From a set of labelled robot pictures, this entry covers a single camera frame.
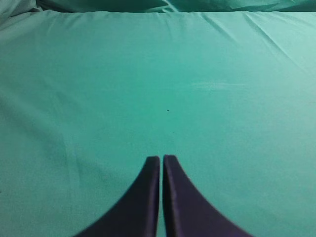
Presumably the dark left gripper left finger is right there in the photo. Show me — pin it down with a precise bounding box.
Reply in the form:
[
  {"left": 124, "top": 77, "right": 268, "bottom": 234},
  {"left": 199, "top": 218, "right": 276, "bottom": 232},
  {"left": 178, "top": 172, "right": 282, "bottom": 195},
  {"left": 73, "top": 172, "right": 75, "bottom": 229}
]
[{"left": 77, "top": 156, "right": 160, "bottom": 237}]

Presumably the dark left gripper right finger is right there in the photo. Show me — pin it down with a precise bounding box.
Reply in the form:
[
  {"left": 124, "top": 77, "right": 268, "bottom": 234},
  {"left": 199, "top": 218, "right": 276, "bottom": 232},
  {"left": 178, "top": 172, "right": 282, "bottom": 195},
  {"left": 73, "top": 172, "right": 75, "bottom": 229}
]
[{"left": 162, "top": 155, "right": 251, "bottom": 237}]

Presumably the green table cloth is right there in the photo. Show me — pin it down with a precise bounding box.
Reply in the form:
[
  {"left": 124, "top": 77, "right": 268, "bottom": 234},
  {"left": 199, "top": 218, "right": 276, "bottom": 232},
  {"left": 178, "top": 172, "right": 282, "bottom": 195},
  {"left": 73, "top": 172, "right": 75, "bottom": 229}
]
[{"left": 0, "top": 10, "right": 316, "bottom": 237}]

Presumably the green backdrop curtain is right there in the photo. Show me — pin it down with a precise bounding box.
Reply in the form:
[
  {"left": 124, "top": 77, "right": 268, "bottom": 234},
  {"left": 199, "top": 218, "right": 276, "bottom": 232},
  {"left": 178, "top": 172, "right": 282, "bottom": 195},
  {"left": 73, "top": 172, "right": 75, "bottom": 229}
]
[{"left": 0, "top": 0, "right": 316, "bottom": 23}]

